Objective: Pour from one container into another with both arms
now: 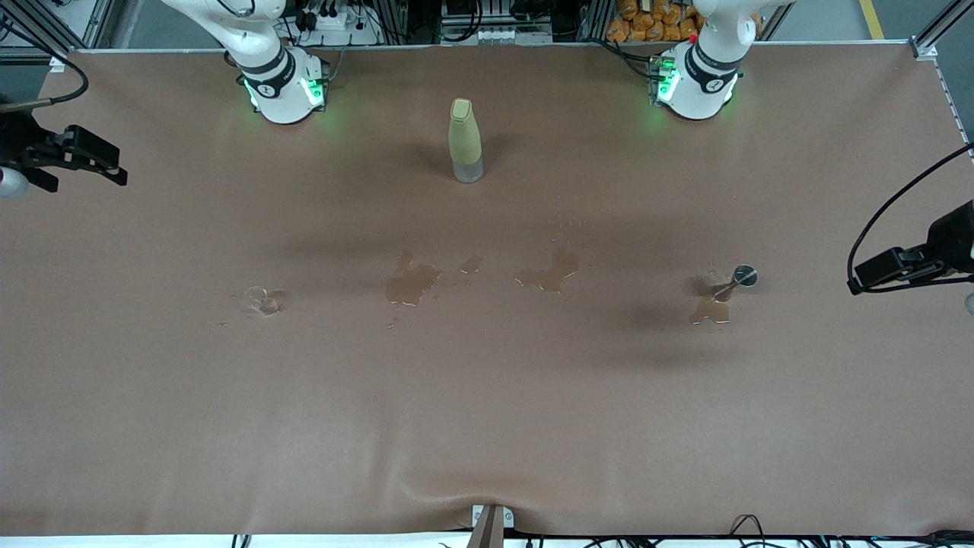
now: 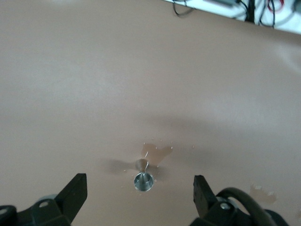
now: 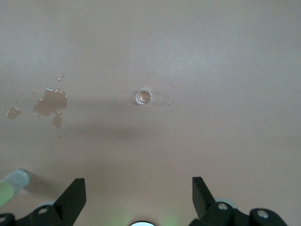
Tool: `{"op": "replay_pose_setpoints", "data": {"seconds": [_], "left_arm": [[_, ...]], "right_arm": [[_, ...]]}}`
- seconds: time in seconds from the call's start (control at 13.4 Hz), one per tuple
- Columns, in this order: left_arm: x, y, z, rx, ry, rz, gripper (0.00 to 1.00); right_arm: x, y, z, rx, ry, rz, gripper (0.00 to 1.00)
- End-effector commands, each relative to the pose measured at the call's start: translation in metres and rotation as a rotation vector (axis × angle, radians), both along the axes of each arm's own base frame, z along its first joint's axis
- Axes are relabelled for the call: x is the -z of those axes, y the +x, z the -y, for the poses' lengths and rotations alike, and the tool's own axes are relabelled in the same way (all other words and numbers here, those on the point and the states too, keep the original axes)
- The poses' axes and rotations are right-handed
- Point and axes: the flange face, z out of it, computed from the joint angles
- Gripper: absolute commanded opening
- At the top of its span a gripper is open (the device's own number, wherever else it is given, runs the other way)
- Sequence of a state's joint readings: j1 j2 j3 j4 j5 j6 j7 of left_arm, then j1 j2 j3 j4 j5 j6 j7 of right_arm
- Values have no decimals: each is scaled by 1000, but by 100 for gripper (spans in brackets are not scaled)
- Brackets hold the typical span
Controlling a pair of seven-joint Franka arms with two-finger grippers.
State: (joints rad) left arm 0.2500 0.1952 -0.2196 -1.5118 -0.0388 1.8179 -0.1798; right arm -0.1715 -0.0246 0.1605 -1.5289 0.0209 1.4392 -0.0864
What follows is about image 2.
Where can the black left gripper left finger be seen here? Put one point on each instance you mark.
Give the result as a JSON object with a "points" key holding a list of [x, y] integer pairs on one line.
{"points": [[75, 190]]}

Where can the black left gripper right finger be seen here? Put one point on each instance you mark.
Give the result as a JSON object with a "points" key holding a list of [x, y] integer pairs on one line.
{"points": [[202, 195]]}

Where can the steel jigger measuring cup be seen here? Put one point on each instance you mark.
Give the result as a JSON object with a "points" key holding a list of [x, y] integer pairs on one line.
{"points": [[144, 183]]}

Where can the large brown liquid puddle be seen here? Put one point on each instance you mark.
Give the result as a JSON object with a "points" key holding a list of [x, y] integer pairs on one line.
{"points": [[263, 195]]}

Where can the brown table mat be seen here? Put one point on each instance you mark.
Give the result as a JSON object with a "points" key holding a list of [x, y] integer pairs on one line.
{"points": [[94, 94]]}

